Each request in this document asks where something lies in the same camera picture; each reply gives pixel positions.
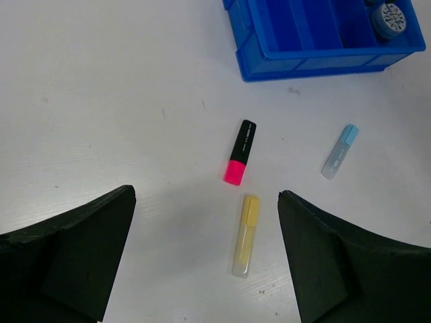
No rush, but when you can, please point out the pink highlighter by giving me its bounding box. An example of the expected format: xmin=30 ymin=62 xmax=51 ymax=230
xmin=224 ymin=120 xmax=257 ymax=186

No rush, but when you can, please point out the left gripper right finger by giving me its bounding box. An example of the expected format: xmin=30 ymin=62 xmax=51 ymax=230
xmin=277 ymin=190 xmax=430 ymax=322

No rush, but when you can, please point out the blue plastic divided bin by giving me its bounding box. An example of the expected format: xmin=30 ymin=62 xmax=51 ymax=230
xmin=223 ymin=0 xmax=426 ymax=81

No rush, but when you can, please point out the yellow highlighter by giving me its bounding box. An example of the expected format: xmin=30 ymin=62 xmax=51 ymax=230
xmin=232 ymin=195 xmax=260 ymax=278

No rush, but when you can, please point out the light blue highlighter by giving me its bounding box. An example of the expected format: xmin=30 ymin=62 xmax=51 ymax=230
xmin=321 ymin=124 xmax=359 ymax=180

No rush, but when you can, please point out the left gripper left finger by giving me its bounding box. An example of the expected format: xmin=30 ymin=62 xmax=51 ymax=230
xmin=1 ymin=185 xmax=136 ymax=322

